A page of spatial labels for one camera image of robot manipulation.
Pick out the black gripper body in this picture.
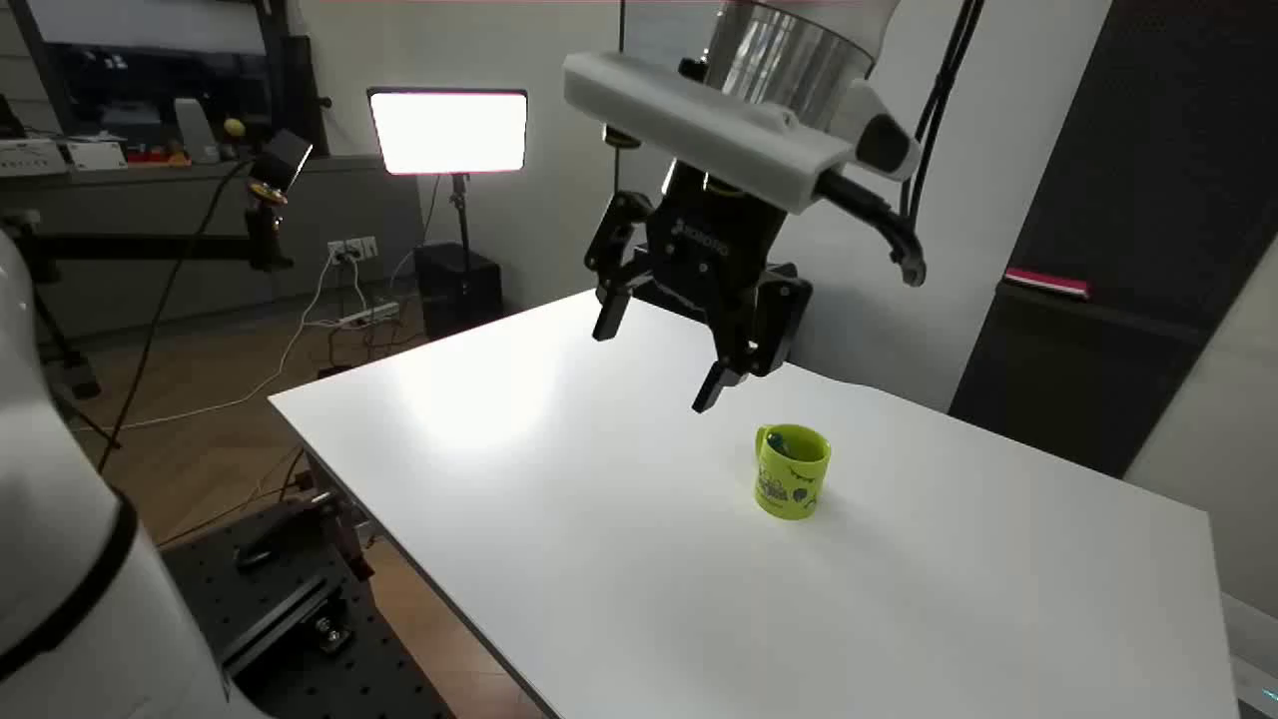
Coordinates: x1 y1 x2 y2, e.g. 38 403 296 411
648 154 792 350

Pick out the green printed mug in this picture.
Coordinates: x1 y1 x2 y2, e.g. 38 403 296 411
750 419 836 525

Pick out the small black floor cabinet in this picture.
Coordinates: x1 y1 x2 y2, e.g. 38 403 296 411
411 238 507 340

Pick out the black light stand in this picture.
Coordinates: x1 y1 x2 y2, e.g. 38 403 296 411
448 173 477 256

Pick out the bright LED light panel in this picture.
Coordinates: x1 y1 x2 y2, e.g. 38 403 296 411
366 83 532 181

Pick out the white power strip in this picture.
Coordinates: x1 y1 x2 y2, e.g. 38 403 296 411
332 300 403 332

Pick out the white partition panel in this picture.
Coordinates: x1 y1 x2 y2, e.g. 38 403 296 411
616 0 1119 415

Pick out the pink sticker strip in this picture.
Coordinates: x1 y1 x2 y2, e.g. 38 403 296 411
1001 262 1099 302

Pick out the dark tall cabinet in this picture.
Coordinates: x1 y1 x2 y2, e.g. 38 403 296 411
947 0 1278 479

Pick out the grey desk counter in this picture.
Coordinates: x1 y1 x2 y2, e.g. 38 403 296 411
0 152 423 344

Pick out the red flat item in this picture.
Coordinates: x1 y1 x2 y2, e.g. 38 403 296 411
123 142 191 173

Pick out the black perforated breadboard base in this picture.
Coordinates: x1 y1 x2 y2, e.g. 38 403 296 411
159 493 459 719

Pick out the black horizontal mounting bar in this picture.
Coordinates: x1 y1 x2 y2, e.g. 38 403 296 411
0 228 258 270

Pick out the white wall outlet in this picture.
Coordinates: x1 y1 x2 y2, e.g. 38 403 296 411
323 230 383 266

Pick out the white floor cable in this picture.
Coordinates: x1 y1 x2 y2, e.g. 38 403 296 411
126 253 366 433

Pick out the black camera with gold mount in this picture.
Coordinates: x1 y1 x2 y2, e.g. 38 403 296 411
243 125 318 274

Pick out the dark monitor frame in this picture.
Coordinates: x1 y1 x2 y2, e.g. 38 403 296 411
8 0 327 142

